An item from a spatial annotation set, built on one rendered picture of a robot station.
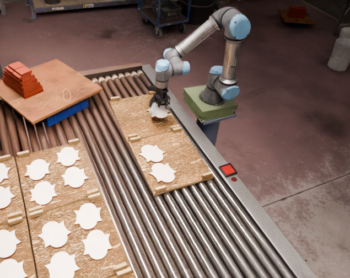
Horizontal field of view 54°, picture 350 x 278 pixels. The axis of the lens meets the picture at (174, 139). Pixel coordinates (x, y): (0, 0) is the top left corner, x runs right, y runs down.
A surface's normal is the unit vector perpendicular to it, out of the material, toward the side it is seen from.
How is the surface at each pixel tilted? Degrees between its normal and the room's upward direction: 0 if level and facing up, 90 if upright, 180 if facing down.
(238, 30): 82
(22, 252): 0
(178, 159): 0
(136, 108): 0
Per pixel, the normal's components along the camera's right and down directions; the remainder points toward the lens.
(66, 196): 0.07, -0.74
